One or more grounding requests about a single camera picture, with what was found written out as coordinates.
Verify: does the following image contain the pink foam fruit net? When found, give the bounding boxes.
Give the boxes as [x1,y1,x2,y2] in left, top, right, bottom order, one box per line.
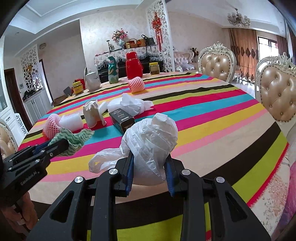
[128,76,145,93]
[43,113,61,140]

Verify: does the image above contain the brown jar yellow lid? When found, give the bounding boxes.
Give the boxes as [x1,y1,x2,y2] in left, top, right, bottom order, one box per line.
[149,62,160,75]

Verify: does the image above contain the red chinese knot decoration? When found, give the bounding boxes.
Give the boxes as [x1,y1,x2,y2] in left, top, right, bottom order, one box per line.
[152,12,163,52]

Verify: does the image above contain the black small carton box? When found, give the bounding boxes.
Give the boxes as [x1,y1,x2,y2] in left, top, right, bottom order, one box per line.
[109,108,135,135]

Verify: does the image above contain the beige tufted chair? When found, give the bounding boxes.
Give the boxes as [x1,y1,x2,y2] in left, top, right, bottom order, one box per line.
[0,119,18,160]
[255,52,295,136]
[197,42,236,83]

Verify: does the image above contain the floral under tablecloth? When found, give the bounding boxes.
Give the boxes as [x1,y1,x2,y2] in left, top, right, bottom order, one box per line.
[199,136,290,235]

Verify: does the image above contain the brown curtain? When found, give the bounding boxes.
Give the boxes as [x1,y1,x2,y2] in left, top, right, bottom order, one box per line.
[229,28,259,81]

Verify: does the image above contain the green snack bag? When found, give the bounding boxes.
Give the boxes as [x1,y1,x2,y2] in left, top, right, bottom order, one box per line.
[108,56,119,84]

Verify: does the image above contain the white plastic bag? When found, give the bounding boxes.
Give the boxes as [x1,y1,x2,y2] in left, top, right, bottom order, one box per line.
[88,113,178,186]

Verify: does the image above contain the white glass door cabinet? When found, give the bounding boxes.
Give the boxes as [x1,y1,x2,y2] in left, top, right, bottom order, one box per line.
[1,36,25,147]

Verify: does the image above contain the beige tufted chair left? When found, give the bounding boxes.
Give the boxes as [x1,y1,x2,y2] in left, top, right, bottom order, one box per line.
[0,119,18,160]

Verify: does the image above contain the paper cup bag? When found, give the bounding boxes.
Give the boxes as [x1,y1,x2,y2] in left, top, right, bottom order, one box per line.
[83,99,106,128]

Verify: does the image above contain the white ceramic teapot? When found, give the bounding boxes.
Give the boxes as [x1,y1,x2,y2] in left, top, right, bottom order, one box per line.
[85,72,101,91]

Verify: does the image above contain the person's left hand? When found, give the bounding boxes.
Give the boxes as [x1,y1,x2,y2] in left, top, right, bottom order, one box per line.
[1,192,38,233]

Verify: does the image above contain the red thermos jug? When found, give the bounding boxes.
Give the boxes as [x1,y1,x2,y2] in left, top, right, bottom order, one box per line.
[125,52,143,80]

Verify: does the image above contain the striped colourful tablecloth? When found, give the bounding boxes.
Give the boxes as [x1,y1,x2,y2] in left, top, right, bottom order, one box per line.
[20,73,290,240]

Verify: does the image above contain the white tube package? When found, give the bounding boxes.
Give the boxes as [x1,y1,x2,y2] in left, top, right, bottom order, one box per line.
[99,101,108,114]

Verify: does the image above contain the white low sideboard cabinet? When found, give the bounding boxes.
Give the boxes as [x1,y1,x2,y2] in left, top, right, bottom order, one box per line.
[23,88,53,125]

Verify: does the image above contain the beige tufted chair near right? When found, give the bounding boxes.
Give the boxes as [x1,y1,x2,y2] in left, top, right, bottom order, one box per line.
[255,52,295,136]

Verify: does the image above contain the white ornate sofa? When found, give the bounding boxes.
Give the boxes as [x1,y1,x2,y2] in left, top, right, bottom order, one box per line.
[174,50,197,72]

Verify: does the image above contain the white foam sheet piece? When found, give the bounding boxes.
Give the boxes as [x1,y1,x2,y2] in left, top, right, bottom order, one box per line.
[59,113,84,132]

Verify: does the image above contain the yellow label jar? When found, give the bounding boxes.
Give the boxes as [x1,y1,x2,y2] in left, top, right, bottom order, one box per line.
[72,82,84,95]

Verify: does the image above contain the black piano with lace cover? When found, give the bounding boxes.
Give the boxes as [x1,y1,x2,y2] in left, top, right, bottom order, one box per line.
[94,45,164,83]

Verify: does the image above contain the green white patterned cloth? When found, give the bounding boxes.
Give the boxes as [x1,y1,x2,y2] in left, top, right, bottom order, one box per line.
[48,128,94,156]

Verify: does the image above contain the beige tufted chair far right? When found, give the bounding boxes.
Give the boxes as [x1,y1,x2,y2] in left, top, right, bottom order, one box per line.
[197,42,236,83]

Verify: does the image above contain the white carved screen partition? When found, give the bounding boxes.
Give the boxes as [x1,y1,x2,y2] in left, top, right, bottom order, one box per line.
[146,1,175,72]

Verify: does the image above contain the black handbag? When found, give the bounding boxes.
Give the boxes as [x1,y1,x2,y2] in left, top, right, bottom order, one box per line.
[142,35,155,46]

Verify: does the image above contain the pink flower bouquet vase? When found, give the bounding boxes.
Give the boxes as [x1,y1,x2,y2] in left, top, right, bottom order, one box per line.
[112,28,127,49]

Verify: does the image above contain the chandelier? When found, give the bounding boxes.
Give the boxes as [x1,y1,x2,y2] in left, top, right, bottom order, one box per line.
[227,8,251,28]

